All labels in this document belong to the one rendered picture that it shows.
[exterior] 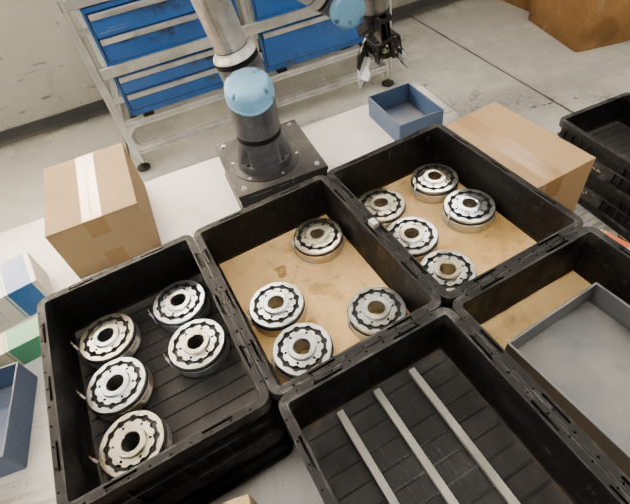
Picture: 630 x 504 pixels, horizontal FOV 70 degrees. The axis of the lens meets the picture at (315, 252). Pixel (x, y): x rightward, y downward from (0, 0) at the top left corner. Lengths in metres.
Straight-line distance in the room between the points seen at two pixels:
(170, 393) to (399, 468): 0.39
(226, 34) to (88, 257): 0.64
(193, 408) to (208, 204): 0.68
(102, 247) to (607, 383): 1.09
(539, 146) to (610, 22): 2.53
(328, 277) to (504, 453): 0.42
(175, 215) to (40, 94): 2.43
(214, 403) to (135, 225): 0.57
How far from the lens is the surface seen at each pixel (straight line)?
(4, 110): 3.73
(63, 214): 1.25
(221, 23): 1.18
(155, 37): 2.63
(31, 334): 1.17
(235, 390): 0.80
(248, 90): 1.10
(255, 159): 1.17
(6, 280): 1.29
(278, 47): 2.79
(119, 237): 1.22
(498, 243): 0.95
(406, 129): 1.39
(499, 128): 1.21
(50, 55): 3.56
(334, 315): 0.83
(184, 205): 1.36
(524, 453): 0.75
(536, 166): 1.10
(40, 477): 1.06
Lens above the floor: 1.52
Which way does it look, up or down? 48 degrees down
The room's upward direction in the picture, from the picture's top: 11 degrees counter-clockwise
